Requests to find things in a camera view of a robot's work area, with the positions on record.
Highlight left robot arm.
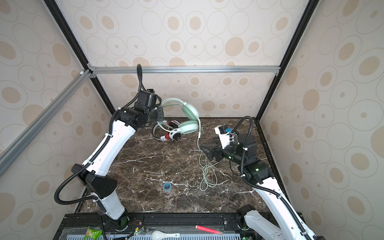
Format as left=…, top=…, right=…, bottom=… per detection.
left=54, top=65, right=164, bottom=221

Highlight horizontal aluminium rail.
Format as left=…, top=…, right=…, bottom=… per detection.
left=91, top=66, right=280, bottom=74

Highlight green snack packet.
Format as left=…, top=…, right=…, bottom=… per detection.
left=84, top=228, right=103, bottom=240

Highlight white black headphones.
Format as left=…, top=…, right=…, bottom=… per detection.
left=152, top=120, right=182, bottom=142

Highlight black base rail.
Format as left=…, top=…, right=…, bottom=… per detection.
left=56, top=213, right=253, bottom=236

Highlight pink marker pen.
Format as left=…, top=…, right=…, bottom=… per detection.
left=195, top=225, right=223, bottom=235

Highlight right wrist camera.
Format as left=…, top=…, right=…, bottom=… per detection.
left=215, top=125, right=234, bottom=149

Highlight white plastic spoon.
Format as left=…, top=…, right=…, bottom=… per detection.
left=151, top=231, right=181, bottom=240

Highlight left diagonal aluminium rail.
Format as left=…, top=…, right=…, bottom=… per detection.
left=1, top=70, right=91, bottom=175

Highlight small blue tape roll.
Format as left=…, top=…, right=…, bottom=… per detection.
left=163, top=182, right=172, bottom=193

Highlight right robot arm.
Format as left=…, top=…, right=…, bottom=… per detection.
left=198, top=116, right=324, bottom=240

